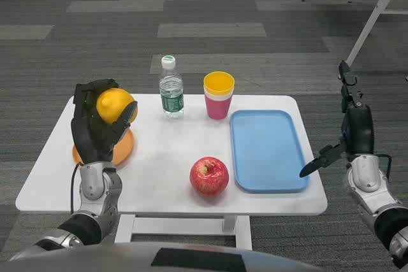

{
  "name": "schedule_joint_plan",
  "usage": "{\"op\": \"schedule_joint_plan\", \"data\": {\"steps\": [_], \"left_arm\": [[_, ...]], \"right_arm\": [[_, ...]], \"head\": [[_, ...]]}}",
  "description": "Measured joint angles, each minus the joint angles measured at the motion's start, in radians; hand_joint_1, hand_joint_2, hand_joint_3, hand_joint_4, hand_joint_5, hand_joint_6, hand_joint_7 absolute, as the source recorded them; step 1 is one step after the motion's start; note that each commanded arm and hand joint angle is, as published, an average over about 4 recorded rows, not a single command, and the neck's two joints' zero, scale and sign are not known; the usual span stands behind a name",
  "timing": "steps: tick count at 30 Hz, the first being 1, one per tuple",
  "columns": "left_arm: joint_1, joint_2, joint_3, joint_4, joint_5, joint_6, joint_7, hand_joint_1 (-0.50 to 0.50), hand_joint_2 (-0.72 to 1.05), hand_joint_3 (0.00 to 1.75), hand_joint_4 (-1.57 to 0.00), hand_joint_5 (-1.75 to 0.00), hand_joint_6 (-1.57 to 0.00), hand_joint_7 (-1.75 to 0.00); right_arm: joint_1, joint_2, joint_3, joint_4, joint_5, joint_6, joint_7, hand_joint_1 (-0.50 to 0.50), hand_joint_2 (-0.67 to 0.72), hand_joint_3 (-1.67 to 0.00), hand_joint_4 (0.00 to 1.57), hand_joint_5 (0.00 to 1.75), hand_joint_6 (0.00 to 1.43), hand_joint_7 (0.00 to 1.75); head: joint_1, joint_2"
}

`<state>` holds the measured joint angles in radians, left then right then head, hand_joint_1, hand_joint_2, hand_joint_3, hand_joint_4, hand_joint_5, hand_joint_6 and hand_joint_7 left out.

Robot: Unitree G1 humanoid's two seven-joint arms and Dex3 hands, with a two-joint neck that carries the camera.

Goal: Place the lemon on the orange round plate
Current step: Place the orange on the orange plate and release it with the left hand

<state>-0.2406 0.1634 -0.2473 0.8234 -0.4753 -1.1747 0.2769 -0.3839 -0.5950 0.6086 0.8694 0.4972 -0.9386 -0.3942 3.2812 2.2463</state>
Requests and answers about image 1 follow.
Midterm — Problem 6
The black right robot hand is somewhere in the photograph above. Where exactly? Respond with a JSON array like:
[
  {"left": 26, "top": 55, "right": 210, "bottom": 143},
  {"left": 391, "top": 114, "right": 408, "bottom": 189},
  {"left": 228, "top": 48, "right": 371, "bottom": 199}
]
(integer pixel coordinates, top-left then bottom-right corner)
[{"left": 299, "top": 60, "right": 375, "bottom": 178}]

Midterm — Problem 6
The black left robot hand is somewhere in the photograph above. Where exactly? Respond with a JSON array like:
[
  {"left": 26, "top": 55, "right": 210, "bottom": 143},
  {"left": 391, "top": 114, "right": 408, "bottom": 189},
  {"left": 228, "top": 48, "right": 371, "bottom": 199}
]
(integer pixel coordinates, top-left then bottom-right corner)
[{"left": 70, "top": 78, "right": 139, "bottom": 164}]

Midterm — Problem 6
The yellow lemon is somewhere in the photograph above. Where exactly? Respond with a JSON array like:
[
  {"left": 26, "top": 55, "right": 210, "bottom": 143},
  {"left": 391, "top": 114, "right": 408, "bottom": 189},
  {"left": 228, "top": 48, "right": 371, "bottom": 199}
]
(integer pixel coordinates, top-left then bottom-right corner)
[{"left": 96, "top": 87, "right": 139, "bottom": 125}]

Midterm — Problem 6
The orange round plate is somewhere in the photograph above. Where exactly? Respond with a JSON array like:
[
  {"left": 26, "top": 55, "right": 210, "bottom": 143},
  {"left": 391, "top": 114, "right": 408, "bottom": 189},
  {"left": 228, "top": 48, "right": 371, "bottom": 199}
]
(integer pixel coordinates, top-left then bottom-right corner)
[{"left": 71, "top": 128, "right": 135, "bottom": 168}]

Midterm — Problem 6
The clear plastic water bottle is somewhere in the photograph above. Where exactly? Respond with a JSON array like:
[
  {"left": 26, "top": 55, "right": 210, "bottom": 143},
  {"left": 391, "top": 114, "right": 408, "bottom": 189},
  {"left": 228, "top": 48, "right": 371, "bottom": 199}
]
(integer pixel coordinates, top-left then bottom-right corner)
[{"left": 158, "top": 55, "right": 186, "bottom": 120}]

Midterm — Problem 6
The blue rectangular tray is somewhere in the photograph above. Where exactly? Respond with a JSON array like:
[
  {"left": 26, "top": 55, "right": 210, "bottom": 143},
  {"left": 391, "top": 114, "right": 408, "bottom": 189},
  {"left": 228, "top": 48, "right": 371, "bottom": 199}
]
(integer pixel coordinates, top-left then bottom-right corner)
[{"left": 229, "top": 109, "right": 311, "bottom": 194}]

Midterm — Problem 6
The red apple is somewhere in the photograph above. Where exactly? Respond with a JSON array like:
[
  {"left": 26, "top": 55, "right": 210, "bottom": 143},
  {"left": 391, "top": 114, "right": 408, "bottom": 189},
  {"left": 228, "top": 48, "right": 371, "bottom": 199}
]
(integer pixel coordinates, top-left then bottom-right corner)
[{"left": 189, "top": 156, "right": 230, "bottom": 196}]

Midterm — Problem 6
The pink plastic cup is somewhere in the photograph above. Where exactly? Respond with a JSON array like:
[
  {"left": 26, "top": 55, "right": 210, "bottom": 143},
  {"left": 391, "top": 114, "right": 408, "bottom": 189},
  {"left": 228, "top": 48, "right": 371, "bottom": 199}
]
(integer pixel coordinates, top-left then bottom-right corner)
[{"left": 204, "top": 94, "right": 233, "bottom": 120}]

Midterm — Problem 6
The white background table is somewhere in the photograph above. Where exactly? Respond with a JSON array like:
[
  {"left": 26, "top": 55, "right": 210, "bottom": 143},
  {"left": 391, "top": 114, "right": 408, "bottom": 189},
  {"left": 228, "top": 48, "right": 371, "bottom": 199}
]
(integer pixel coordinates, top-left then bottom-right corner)
[{"left": 301, "top": 0, "right": 408, "bottom": 82}]

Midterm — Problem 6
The white plastic cup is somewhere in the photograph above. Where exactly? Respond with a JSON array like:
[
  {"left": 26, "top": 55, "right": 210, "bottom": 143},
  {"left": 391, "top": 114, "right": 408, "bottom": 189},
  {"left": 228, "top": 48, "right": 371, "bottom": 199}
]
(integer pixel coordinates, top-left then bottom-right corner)
[{"left": 203, "top": 88, "right": 235, "bottom": 101}]

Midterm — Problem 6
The yellow plastic cup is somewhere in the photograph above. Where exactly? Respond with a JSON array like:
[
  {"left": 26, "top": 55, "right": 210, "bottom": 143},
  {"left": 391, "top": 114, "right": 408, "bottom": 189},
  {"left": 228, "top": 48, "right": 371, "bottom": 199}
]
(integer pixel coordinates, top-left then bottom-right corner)
[{"left": 203, "top": 71, "right": 236, "bottom": 96}]

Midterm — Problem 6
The silver robot chest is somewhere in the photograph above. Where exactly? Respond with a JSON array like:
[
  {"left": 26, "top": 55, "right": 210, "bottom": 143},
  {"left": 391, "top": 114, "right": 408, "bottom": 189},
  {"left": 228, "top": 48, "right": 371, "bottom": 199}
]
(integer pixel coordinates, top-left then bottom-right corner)
[{"left": 0, "top": 241, "right": 330, "bottom": 272}]

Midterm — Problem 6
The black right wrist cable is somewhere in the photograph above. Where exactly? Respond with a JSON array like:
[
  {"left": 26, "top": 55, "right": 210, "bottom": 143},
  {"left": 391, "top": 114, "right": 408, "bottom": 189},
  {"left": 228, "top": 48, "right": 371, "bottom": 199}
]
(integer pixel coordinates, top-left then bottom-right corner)
[{"left": 345, "top": 154, "right": 392, "bottom": 180}]

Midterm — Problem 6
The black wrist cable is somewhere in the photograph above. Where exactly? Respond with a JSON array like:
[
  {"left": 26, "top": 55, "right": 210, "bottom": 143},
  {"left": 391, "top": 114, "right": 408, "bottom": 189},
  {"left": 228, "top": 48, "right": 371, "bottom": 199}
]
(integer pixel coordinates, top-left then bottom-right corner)
[
  {"left": 345, "top": 154, "right": 392, "bottom": 180},
  {"left": 69, "top": 163, "right": 84, "bottom": 215}
]

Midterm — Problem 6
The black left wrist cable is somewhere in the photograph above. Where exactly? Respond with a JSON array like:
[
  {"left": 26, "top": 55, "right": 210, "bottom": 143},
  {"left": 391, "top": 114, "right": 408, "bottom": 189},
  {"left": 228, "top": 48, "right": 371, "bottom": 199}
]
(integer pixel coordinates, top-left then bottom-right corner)
[{"left": 69, "top": 163, "right": 84, "bottom": 215}]

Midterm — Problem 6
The white table frame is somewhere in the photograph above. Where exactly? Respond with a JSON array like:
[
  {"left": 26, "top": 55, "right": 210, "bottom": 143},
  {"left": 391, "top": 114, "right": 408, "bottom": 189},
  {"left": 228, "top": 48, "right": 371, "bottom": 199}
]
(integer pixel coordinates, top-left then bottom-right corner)
[{"left": 113, "top": 214, "right": 253, "bottom": 252}]

